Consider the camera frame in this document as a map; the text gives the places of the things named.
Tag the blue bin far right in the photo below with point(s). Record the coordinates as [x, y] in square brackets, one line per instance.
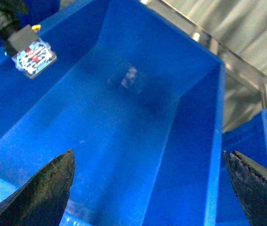
[138, 101]

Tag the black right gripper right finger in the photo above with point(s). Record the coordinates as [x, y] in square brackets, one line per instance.
[249, 181]

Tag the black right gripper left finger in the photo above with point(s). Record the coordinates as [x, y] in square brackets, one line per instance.
[42, 200]

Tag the red button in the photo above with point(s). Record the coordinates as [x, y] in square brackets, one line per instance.
[23, 45]

